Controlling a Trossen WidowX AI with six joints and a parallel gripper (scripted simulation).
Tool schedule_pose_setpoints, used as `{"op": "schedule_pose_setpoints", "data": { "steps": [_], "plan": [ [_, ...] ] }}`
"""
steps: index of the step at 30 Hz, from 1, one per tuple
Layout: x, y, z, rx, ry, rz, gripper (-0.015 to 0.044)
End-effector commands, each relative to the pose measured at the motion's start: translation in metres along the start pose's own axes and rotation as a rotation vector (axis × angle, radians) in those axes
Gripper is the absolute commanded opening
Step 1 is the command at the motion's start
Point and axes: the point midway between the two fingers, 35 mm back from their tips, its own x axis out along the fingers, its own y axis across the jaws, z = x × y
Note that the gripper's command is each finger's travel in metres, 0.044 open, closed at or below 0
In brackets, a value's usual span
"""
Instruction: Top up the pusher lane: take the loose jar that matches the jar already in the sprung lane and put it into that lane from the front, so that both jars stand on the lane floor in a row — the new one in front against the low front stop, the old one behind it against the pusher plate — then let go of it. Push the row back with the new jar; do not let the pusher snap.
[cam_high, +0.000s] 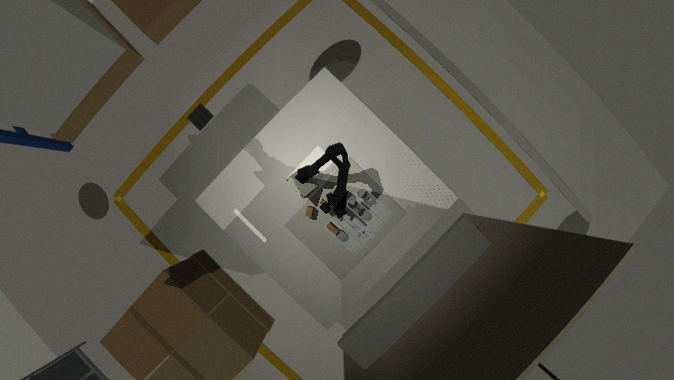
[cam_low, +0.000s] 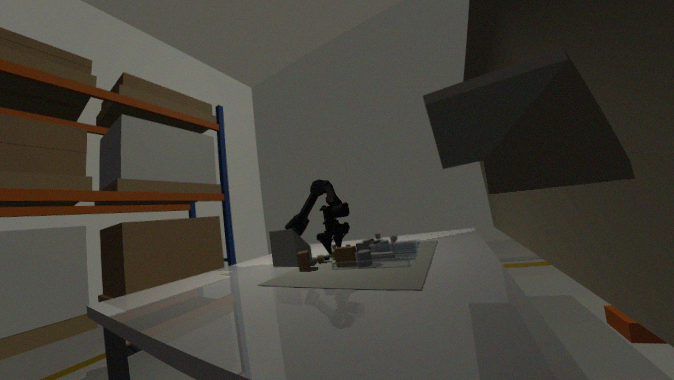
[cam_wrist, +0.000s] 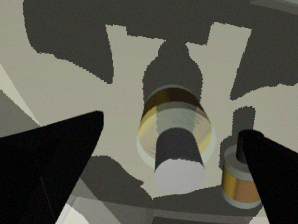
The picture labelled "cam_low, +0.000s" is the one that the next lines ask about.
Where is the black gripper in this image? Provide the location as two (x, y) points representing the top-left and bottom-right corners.
(316, 218), (345, 255)

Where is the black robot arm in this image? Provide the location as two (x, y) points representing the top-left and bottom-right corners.
(284, 180), (350, 236)

